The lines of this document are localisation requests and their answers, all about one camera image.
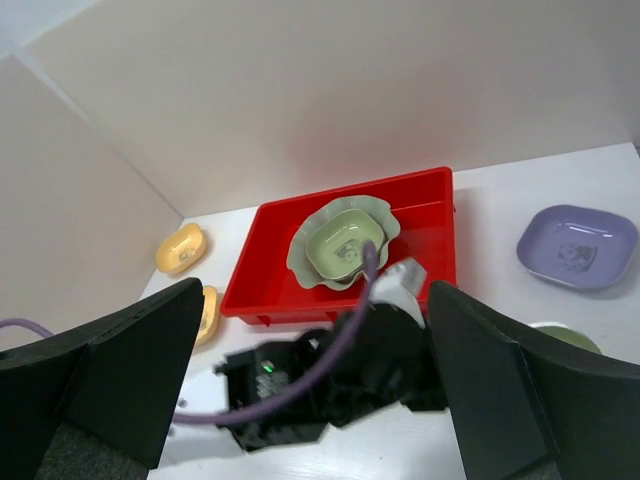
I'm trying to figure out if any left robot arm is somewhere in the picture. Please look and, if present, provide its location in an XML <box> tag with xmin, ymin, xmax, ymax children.
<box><xmin>214</xmin><ymin>302</ymin><xmax>448</xmax><ymax>452</ymax></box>

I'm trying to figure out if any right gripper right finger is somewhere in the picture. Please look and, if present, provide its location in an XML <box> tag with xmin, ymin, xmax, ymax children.
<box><xmin>428</xmin><ymin>281</ymin><xmax>639</xmax><ymax>479</ymax></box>

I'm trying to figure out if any red plastic bin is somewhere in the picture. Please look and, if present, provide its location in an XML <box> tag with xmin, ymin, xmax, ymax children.
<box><xmin>221</xmin><ymin>167</ymin><xmax>456</xmax><ymax>326</ymax></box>

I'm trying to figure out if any yellow square plate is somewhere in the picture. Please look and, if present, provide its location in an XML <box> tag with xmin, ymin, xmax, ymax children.
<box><xmin>155</xmin><ymin>223</ymin><xmax>208</xmax><ymax>275</ymax></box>
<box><xmin>194</xmin><ymin>286</ymin><xmax>220</xmax><ymax>348</ymax></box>

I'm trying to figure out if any large green scalloped bowl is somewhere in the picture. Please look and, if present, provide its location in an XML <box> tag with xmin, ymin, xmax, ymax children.
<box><xmin>286</xmin><ymin>195</ymin><xmax>401</xmax><ymax>291</ymax></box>

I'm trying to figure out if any green square panda plate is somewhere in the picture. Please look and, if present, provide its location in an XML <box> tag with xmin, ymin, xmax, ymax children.
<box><xmin>305</xmin><ymin>209</ymin><xmax>386</xmax><ymax>281</ymax></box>

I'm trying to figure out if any purple square panda plate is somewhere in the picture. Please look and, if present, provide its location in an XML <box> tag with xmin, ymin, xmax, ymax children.
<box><xmin>516</xmin><ymin>204</ymin><xmax>639</xmax><ymax>291</ymax></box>

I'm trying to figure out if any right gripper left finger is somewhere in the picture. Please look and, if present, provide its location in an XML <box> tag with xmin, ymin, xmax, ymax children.
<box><xmin>1</xmin><ymin>278</ymin><xmax>203</xmax><ymax>479</ymax></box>

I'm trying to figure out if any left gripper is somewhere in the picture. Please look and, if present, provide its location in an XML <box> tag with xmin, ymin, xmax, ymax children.
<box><xmin>319</xmin><ymin>303</ymin><xmax>448</xmax><ymax>425</ymax></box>

